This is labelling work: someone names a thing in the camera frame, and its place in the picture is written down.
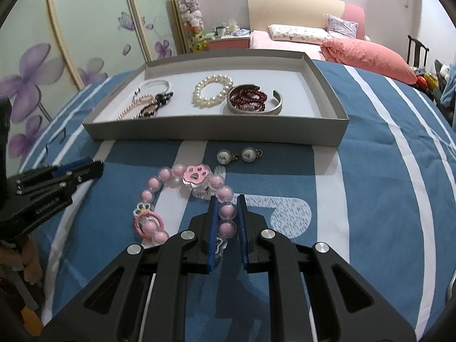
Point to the pearl earring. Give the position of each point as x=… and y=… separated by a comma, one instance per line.
x=223, y=156
x=248, y=154

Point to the plush toy column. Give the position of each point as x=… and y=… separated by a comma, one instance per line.
x=192, y=14

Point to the floral glass wardrobe door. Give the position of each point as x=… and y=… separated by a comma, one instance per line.
x=92, y=25
x=156, y=14
x=28, y=42

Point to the purple pillow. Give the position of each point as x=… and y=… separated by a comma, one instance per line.
x=342, y=26

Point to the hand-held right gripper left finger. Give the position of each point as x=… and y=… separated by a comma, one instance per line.
x=212, y=235

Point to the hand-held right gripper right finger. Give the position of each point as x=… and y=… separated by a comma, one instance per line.
x=242, y=231

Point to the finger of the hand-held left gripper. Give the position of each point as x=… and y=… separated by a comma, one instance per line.
x=73, y=164
x=89, y=172

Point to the tissue box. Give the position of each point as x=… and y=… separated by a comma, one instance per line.
x=232, y=26

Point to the beige pink headboard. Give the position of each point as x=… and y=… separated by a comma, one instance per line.
x=292, y=7

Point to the blue white striped cloth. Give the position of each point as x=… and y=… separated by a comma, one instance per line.
x=356, y=185

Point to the dark wooden chair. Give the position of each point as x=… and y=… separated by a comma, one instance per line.
x=418, y=51

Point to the person's left hand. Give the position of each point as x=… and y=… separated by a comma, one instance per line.
x=30, y=260

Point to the red yellow toys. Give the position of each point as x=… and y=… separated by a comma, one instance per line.
x=425, y=80

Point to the white mug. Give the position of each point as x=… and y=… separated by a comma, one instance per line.
x=220, y=31

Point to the grey plush toy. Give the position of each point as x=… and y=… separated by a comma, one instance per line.
x=441, y=69

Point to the blue garment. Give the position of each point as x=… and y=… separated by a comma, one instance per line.
x=449, y=85

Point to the white printed pillow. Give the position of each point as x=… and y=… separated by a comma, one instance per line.
x=299, y=34

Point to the pink bed mattress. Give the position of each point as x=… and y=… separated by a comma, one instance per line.
x=278, y=48

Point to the pink white nightstand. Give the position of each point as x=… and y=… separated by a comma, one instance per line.
x=228, y=43

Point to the grey cardboard box tray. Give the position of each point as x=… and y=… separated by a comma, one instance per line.
x=213, y=131

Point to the folded pink duvet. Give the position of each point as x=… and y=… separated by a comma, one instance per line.
x=367, y=58

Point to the light blue cloth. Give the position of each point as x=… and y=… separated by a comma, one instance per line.
x=240, y=32

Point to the thin silver bangle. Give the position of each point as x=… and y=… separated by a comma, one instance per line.
x=162, y=82

